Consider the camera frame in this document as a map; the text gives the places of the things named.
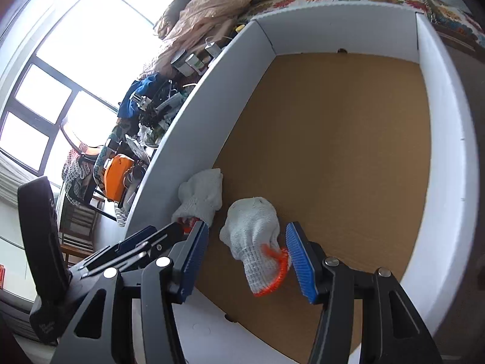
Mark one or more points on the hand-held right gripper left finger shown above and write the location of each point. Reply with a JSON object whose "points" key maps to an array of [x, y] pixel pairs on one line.
{"points": [[191, 261]]}

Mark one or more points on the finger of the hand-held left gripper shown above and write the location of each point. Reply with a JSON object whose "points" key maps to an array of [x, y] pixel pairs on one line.
{"points": [[151, 248], [132, 239]]}

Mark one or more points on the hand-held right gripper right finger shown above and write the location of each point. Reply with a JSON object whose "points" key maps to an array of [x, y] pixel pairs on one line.
{"points": [[299, 265]]}

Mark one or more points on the white glove with orange cuff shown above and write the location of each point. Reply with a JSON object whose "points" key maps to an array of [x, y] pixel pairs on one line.
{"points": [[250, 231], [202, 195]]}

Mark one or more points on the white cardboard box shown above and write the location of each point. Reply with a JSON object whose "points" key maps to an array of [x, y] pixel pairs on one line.
{"points": [[341, 159]]}

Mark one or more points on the orange bag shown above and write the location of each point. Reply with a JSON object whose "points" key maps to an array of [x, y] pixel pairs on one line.
{"points": [[119, 176]]}

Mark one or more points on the checked cloth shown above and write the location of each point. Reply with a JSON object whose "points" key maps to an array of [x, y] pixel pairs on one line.
{"points": [[75, 176]]}

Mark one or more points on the blue cloth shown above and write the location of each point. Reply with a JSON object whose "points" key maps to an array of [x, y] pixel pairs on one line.
{"points": [[130, 96]]}

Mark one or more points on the dark round jar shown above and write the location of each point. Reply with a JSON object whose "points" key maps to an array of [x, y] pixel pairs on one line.
{"points": [[178, 60]]}

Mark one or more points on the green label can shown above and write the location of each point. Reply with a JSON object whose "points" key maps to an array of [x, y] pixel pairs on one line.
{"points": [[196, 64]]}

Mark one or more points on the black framed window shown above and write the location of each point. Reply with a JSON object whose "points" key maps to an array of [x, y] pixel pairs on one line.
{"points": [[75, 57]]}

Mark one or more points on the beige crumpled blanket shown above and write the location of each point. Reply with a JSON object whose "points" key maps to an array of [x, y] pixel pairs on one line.
{"points": [[208, 15]]}

